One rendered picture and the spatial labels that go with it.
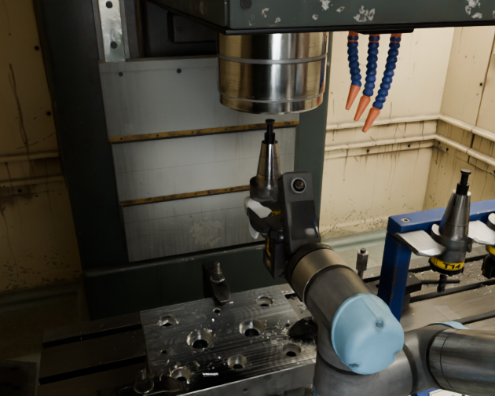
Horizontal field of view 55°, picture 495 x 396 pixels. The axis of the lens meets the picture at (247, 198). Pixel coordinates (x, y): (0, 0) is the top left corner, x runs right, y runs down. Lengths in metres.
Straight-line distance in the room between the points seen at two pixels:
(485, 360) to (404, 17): 0.37
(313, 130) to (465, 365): 0.87
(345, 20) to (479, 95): 1.35
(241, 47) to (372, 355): 0.41
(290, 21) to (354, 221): 1.54
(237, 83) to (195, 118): 0.50
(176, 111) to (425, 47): 1.05
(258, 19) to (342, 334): 0.33
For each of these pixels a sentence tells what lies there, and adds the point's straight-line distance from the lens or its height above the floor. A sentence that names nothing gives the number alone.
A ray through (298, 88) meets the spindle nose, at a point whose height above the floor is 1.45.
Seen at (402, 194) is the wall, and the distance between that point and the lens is 2.05.
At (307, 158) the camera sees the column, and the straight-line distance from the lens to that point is 1.34.
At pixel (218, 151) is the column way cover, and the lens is 1.20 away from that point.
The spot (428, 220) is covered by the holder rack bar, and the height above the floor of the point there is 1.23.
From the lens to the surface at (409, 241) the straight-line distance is 0.78.
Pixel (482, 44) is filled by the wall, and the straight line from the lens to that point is 1.85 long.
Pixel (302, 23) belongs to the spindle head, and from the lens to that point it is 0.51.
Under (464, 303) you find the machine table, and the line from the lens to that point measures 1.23.
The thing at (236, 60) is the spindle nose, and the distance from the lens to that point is 0.66.
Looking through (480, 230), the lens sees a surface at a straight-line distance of 0.85.
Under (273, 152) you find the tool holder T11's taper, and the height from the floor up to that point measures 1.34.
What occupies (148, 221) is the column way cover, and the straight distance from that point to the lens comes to 1.25.
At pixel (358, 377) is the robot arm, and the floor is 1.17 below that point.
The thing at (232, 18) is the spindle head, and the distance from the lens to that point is 0.48.
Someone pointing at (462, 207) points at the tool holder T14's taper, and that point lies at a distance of 0.78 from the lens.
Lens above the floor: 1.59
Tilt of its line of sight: 25 degrees down
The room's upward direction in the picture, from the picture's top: straight up
